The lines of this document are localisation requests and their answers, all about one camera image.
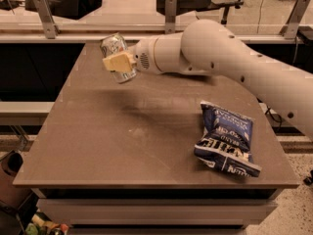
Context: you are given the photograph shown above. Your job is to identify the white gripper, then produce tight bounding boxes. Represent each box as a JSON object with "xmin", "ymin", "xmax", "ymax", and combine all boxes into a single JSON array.
[{"xmin": 103, "ymin": 36, "xmax": 161, "ymax": 74}]

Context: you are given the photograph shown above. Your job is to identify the left metal rail bracket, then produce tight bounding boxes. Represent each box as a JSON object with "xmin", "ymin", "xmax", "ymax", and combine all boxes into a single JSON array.
[{"xmin": 32, "ymin": 0, "xmax": 59, "ymax": 39}]

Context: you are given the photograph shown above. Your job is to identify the metal rail bracket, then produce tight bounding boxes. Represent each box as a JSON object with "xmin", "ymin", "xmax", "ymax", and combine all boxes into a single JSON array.
[
  {"xmin": 32, "ymin": 0, "xmax": 59, "ymax": 39},
  {"xmin": 280, "ymin": 0, "xmax": 311, "ymax": 39},
  {"xmin": 164, "ymin": 0, "xmax": 177, "ymax": 34}
]

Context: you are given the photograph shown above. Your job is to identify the dark bin at left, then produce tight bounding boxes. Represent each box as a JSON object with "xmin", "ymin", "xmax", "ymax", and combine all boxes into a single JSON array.
[{"xmin": 0, "ymin": 151, "xmax": 38, "ymax": 212}]

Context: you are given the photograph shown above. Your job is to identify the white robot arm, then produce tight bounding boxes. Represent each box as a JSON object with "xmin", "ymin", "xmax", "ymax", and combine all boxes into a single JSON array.
[{"xmin": 103, "ymin": 20, "xmax": 313, "ymax": 138}]

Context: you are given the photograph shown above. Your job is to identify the blue chip bag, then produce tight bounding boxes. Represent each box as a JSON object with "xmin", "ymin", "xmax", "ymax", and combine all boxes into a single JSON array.
[{"xmin": 194, "ymin": 101, "xmax": 261, "ymax": 177}]

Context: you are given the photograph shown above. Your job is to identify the right metal rail bracket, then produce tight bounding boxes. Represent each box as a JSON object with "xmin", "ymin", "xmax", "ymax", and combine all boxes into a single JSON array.
[{"xmin": 280, "ymin": 0, "xmax": 311, "ymax": 39}]

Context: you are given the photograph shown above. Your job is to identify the middle metal rail bracket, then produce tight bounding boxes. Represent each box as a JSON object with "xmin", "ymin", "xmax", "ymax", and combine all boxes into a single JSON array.
[{"xmin": 164, "ymin": 0, "xmax": 177, "ymax": 34}]

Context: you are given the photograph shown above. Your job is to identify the colourful items under table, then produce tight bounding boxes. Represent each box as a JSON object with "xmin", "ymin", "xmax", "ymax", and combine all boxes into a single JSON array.
[{"xmin": 25, "ymin": 213, "xmax": 69, "ymax": 235}]

